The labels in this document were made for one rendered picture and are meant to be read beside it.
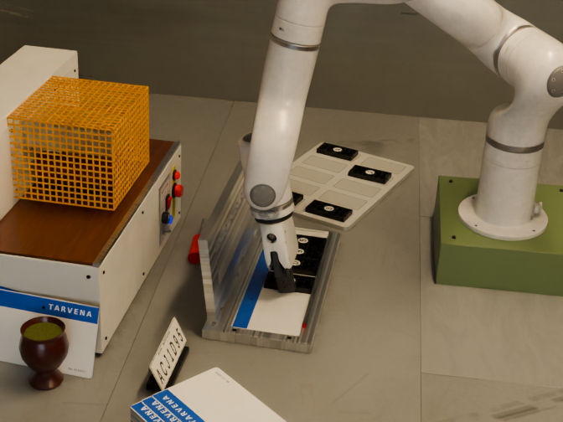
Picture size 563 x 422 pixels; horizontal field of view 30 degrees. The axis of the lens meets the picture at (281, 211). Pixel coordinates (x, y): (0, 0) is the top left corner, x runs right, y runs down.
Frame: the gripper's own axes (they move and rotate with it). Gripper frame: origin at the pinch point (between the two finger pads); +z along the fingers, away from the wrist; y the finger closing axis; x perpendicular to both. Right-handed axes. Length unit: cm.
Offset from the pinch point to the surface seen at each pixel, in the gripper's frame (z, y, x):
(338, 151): 3, 71, -1
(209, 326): 0.2, -15.2, 12.1
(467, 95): 47, 224, -27
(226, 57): 19, 218, 66
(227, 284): -3.9, -6.4, 9.9
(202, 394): -6.7, -46.2, 4.3
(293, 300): 3.0, -2.1, -1.5
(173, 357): -1.2, -27.1, 15.8
